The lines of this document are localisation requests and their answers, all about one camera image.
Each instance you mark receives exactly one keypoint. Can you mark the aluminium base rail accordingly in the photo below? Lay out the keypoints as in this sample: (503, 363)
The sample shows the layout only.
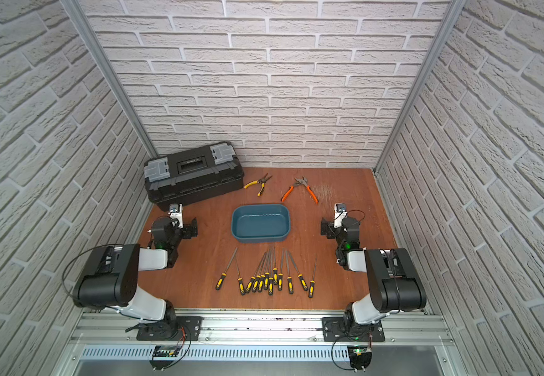
(251, 336)

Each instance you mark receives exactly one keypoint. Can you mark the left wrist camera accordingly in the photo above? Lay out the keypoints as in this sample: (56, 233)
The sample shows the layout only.
(175, 212)

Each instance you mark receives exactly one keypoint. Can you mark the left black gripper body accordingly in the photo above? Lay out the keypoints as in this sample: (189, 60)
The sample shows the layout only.
(186, 229)

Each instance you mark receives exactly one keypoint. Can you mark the right controller board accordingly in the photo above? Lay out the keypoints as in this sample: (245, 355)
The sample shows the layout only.
(360, 358)

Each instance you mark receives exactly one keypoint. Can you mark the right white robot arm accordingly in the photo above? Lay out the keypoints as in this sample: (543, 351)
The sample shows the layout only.
(394, 285)

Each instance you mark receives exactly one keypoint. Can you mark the teal plastic storage box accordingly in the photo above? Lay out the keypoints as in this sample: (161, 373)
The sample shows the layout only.
(265, 223)

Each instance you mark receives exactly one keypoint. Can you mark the yellow handled pliers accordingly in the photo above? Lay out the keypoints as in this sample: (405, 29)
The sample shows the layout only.
(261, 182)

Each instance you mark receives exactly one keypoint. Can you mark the left controller board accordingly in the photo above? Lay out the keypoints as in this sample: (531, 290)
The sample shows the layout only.
(163, 357)

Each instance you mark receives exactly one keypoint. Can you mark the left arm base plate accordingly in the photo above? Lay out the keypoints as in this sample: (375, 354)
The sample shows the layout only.
(183, 327)

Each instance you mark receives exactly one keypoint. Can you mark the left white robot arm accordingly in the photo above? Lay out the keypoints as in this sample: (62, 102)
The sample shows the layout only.
(109, 279)

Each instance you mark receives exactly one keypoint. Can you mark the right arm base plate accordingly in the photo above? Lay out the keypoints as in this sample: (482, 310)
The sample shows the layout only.
(335, 328)

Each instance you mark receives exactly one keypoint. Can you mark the controller board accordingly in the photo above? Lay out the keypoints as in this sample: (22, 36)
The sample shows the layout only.
(163, 357)
(360, 358)

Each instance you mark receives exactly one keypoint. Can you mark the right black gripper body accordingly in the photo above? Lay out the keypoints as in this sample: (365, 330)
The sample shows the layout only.
(332, 233)

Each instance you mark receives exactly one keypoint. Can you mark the black plastic toolbox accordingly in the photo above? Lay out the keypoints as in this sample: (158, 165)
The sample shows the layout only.
(193, 175)

